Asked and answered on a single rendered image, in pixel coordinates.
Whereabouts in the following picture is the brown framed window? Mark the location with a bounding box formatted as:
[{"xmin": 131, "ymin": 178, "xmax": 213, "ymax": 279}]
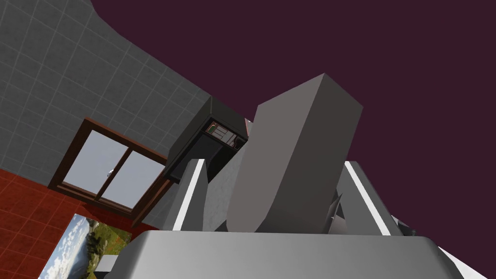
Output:
[{"xmin": 47, "ymin": 117, "xmax": 175, "ymax": 229}]

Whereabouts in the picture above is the grey tall box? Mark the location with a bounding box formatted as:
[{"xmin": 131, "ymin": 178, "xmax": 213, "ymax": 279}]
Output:
[{"xmin": 226, "ymin": 73, "xmax": 364, "ymax": 234}]

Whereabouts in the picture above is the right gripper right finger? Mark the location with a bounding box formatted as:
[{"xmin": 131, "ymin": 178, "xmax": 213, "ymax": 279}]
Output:
[{"xmin": 328, "ymin": 160, "xmax": 404, "ymax": 236}]

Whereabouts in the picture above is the landscape wall picture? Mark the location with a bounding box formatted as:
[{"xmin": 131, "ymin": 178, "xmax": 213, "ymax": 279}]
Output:
[{"xmin": 37, "ymin": 212, "xmax": 133, "ymax": 279}]

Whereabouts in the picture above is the black microwave oven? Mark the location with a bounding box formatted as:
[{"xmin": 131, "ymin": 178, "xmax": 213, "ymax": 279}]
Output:
[{"xmin": 164, "ymin": 96, "xmax": 249, "ymax": 185}]

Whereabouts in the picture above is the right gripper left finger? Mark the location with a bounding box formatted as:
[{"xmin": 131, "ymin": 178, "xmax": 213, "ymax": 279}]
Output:
[{"xmin": 162, "ymin": 158, "xmax": 210, "ymax": 232}]

